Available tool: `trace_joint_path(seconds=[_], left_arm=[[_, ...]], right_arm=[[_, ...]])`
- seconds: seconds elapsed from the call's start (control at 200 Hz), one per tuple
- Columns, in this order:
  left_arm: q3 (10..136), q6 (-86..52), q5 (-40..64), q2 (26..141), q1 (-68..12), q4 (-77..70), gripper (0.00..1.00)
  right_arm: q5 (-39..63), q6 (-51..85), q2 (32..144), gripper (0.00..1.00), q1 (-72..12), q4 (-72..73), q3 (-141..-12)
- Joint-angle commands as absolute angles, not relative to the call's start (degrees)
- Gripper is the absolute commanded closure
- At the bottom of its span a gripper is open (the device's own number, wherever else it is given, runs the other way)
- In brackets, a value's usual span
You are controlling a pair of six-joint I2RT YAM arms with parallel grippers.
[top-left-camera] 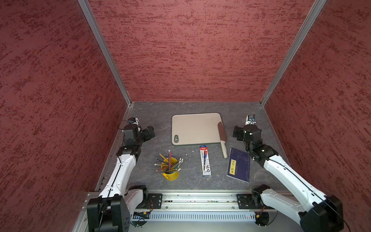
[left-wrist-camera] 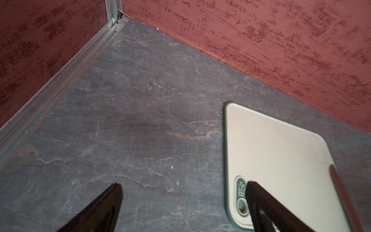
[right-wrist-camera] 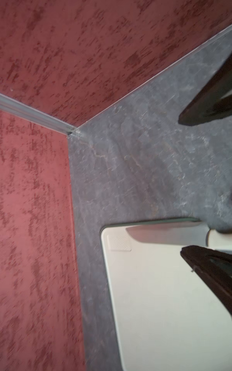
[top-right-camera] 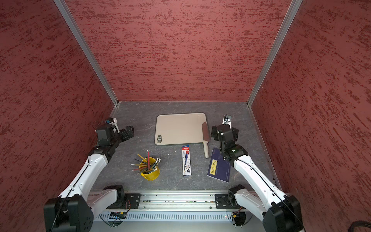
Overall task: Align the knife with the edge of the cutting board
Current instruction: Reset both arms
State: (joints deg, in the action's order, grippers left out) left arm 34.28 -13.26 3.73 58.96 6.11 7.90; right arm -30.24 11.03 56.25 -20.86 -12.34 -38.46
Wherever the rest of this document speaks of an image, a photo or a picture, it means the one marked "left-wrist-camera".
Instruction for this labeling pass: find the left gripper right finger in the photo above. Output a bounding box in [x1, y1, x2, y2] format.
[245, 181, 312, 232]

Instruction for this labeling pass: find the beige cutting board green rim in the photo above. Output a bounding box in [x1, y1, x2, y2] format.
[223, 102, 351, 232]

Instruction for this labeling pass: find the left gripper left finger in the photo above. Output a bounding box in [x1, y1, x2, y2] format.
[59, 183, 123, 232]

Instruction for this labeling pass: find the knife with beige handle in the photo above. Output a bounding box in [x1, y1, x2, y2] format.
[329, 164, 363, 232]

